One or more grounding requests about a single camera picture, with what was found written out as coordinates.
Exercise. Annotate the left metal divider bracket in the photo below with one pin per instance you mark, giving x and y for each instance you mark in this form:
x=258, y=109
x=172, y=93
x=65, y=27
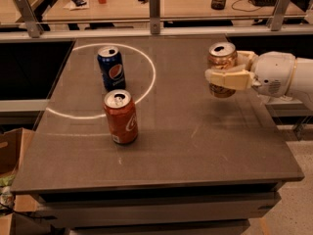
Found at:
x=33, y=26

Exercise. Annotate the blue Pepsi can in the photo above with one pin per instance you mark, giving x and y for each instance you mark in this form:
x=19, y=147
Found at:
x=111, y=66

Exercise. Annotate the right metal divider bracket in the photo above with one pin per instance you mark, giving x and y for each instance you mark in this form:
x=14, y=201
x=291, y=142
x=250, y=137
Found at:
x=275, y=22

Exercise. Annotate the middle metal divider bracket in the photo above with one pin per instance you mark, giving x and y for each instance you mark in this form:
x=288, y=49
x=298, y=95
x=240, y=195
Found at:
x=154, y=8

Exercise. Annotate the brown cardboard box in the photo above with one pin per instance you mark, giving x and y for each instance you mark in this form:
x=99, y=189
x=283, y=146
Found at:
x=13, y=145

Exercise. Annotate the red Coca-Cola can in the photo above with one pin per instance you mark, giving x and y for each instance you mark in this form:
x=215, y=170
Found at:
x=121, y=115

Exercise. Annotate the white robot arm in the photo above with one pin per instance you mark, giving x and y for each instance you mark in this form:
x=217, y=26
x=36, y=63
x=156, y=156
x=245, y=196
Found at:
x=301, y=85

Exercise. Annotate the white drawer cabinet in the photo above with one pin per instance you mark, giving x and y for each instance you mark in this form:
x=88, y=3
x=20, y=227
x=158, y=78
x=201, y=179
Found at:
x=127, y=207

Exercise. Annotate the orange-gold soda can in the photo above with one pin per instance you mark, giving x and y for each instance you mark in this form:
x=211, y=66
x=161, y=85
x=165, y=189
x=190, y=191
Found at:
x=221, y=56

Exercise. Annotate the metal divider bracket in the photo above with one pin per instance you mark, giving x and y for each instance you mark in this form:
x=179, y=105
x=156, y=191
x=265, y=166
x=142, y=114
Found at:
x=33, y=26
x=154, y=8
x=275, y=22

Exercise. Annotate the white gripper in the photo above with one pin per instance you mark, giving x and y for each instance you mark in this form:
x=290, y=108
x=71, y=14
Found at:
x=275, y=72

